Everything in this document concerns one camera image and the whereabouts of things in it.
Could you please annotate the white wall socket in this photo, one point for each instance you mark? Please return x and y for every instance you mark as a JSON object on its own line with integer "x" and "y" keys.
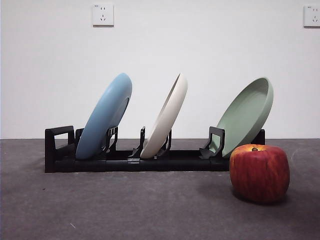
{"x": 103, "y": 15}
{"x": 312, "y": 16}

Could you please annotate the black plate rack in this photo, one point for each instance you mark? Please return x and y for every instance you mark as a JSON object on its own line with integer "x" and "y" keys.
{"x": 175, "y": 165}

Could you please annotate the beige plate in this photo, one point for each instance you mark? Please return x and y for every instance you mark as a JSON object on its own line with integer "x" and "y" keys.
{"x": 167, "y": 117}

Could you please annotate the green plate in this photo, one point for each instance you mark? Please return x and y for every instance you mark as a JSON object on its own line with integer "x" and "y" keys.
{"x": 245, "y": 112}

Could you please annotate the red apple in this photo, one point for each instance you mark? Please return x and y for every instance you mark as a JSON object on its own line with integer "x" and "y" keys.
{"x": 260, "y": 175}

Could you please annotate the blue plate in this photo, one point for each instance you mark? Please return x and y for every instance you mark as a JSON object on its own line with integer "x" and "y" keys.
{"x": 100, "y": 125}

